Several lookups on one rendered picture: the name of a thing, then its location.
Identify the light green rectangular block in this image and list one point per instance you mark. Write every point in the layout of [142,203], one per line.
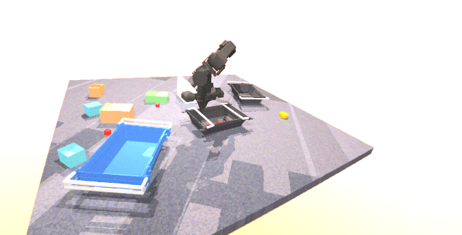
[156,96]

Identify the light blue block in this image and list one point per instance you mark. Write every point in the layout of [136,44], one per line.
[72,155]
[92,109]

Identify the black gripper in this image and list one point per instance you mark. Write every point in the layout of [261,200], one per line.
[188,96]

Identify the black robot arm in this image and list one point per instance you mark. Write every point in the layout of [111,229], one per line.
[214,62]

